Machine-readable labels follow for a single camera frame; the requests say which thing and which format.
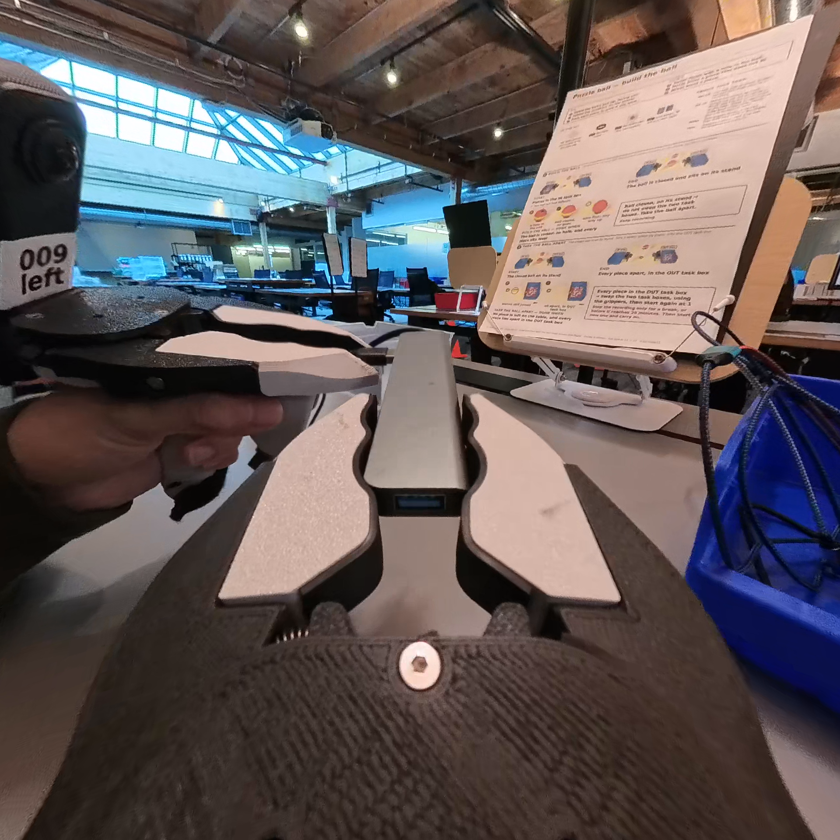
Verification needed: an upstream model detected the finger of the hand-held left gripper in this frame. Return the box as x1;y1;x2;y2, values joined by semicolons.
210;304;374;354
156;330;383;399

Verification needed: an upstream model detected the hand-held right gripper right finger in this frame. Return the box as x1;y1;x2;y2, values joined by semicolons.
458;392;622;613

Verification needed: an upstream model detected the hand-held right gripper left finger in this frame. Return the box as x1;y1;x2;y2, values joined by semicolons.
218;392;385;611

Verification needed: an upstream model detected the black usb cable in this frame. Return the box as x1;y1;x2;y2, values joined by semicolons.
353;326;424;367

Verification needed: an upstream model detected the usb hub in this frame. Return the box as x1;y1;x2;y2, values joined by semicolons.
362;330;471;517

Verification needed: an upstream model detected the blue plastic bin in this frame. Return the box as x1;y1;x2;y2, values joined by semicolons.
684;373;840;715

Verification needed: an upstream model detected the person's left forearm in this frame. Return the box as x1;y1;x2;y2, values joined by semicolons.
0;400;135;595

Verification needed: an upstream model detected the grey desk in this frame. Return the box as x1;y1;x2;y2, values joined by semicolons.
0;377;840;840

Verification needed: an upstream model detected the person's left hand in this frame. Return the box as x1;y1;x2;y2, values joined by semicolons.
5;392;286;514

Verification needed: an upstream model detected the wooden table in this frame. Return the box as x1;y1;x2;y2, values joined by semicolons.
394;305;487;329

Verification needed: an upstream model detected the white document stand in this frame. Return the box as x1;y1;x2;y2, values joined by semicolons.
500;331;686;434

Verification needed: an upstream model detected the white ceiling-mounted unit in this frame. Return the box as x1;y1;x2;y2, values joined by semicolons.
282;117;337;154

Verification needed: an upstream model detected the black monitor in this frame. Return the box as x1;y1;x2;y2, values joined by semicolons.
443;200;493;250

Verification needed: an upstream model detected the printed instruction sheet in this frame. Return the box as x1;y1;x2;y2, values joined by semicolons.
484;14;816;352

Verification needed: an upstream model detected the instruction sheet on stand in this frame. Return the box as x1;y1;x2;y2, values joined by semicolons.
478;13;816;386

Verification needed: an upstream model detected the black column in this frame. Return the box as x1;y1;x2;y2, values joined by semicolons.
554;0;596;116

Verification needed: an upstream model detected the dark blue braided cable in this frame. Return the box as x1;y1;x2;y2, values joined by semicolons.
690;308;840;592

